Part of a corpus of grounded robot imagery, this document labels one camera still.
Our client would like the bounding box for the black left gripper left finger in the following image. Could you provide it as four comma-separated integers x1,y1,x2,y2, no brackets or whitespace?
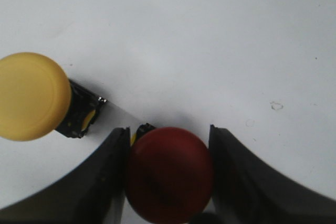
1,128,130,223

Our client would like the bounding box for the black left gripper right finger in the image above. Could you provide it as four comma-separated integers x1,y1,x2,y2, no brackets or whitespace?
209,125,335,223

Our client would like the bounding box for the dark red mushroom button switch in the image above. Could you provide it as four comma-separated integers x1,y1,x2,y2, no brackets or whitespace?
125,127,214,223

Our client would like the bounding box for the yellow mushroom push button switch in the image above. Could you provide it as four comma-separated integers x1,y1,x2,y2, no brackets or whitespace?
1,52,106,141

